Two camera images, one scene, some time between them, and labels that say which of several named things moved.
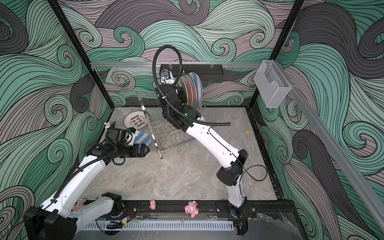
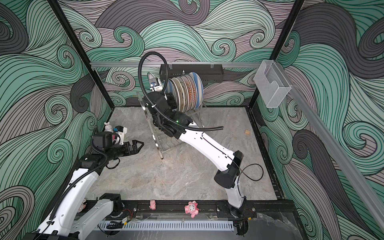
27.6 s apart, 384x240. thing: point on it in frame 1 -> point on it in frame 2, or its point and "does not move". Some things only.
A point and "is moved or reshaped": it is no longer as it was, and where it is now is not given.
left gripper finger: (144, 149) -> (134, 145)
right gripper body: (170, 114) -> (161, 122)
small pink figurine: (152, 204) does not move
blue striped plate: (198, 89) does not move
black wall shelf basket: (208, 72) does not move
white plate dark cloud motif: (187, 88) does not move
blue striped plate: (143, 137) is moved or reshaped
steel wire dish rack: (165, 135) does not move
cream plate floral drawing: (181, 84) does not move
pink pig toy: (192, 208) does not move
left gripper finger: (144, 152) -> (134, 152)
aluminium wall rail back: (175, 64) does not move
